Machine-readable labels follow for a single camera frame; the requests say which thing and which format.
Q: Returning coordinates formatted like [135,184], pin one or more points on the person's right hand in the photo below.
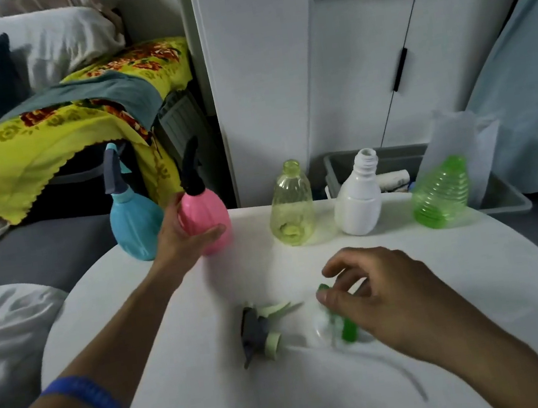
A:
[403,307]

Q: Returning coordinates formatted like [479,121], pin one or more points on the person's left hand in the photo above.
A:
[176,252]

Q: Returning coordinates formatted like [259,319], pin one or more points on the person's left thumb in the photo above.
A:
[212,234]

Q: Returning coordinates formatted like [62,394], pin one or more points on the person's right thumb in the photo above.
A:
[338,302]

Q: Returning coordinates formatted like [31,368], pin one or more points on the pink spray bottle black nozzle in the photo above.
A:
[202,210]

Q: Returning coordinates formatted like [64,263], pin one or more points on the green and white spray nozzle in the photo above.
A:
[349,331]

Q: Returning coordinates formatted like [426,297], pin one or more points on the person's right forearm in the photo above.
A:
[502,373]

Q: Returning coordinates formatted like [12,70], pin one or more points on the person's left forearm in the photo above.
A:
[97,365]

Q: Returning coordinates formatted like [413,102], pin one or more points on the blue spray bottle grey nozzle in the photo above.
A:
[132,225]

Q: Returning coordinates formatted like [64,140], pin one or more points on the yellow transparent plastic bottle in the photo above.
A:
[291,203]

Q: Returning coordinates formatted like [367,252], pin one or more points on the grey and pale green spray nozzle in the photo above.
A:
[257,335]

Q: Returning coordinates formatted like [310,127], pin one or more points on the white plastic bottle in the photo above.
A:
[358,204]

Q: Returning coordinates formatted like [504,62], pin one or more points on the grey slatted crate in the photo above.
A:
[186,133]

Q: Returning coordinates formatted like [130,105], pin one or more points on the white tube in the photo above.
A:
[394,179]

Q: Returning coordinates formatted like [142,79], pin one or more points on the green transparent ribbed bottle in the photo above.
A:
[440,197]

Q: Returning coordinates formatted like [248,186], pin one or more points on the teal towel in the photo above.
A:
[118,90]

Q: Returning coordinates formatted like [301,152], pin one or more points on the grey sofa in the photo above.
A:
[41,253]

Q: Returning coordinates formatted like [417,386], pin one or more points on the grey plastic bin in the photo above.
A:
[502,193]

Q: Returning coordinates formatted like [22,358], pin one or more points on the blue wristband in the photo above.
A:
[90,397]

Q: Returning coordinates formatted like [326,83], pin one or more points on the white plastic bag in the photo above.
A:
[459,134]

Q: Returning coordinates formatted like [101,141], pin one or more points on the yellow floral blanket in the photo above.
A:
[18,156]

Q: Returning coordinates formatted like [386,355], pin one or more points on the white cabinet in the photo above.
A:
[352,50]

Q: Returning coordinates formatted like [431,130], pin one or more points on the white blanket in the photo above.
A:
[3,338]

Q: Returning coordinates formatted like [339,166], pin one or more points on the white pillow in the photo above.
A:
[56,41]

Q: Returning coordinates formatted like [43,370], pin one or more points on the light blue curtain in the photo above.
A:
[527,90]

